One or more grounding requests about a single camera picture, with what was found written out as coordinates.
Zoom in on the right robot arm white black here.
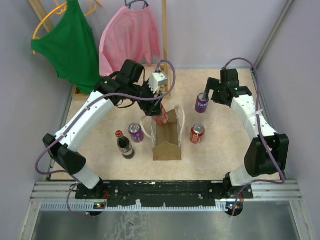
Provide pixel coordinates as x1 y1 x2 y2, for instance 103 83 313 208
204 68 290 198

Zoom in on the grey clothes hanger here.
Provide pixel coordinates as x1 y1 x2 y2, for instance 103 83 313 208
124 0 149 11

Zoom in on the purple fanta can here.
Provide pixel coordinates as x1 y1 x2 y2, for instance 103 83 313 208
128 122 144 143
195 93 209 113

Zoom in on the white cable duct strip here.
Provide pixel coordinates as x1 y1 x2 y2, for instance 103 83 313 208
40 200 234 213

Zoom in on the wooden clothes rack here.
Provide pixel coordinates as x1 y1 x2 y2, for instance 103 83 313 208
28 0 173 95

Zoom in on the purple cable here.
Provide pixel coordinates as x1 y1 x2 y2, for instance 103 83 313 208
34 59 176 218
222 57 286 218

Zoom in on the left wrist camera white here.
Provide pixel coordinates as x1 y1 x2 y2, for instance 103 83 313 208
147 72 169 94

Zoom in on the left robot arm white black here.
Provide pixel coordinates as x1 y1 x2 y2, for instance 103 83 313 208
43 59 168 199

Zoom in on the aluminium frame rail front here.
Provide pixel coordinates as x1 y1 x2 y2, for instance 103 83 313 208
30 180 302 202

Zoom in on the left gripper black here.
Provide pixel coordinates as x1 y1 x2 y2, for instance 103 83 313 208
127 78 165 117

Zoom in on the green tank top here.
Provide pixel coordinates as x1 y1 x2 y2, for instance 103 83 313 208
31 0 101 95

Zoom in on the glass cola bottle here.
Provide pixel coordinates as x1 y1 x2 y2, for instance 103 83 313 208
115 130 135 160

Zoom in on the pink t-shirt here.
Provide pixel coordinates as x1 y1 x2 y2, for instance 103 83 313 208
98 6 161 77

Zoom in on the aluminium corner post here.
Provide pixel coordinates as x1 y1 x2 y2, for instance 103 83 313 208
255 0 296 69

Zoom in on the red cola can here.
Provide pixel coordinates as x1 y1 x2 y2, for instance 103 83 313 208
152 104 169 126
190 124 205 144

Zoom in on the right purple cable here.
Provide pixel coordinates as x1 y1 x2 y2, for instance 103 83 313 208
222 57 286 218

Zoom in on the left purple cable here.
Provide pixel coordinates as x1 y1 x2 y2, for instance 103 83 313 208
34 59 176 218

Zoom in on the yellow clothes hanger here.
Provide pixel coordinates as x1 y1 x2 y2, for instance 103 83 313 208
32 0 104 55

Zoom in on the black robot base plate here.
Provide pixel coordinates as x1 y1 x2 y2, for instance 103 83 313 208
75 174 242 207

